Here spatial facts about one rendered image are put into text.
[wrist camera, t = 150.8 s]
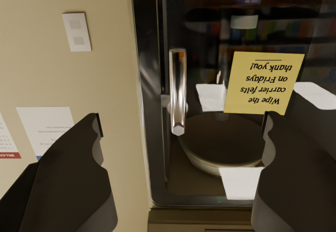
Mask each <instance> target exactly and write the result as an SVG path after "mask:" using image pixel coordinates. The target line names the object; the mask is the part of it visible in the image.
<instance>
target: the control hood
mask: <svg viewBox="0 0 336 232"><path fill-rule="evenodd" d="M251 216H252V210H176V209H151V210H150V211H149V213H148V220H147V232H206V230H254V229H253V227H252V225H251Z"/></svg>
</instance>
